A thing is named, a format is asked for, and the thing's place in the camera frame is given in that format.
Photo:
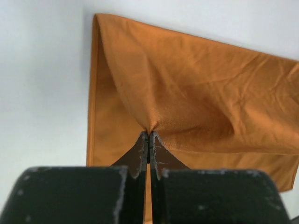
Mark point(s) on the orange cloth napkin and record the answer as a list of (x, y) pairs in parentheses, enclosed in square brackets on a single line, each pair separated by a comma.
[(213, 105)]

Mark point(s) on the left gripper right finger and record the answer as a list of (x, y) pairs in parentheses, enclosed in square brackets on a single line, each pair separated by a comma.
[(181, 195)]

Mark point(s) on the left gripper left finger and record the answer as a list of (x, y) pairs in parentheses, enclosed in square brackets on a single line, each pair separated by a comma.
[(82, 195)]

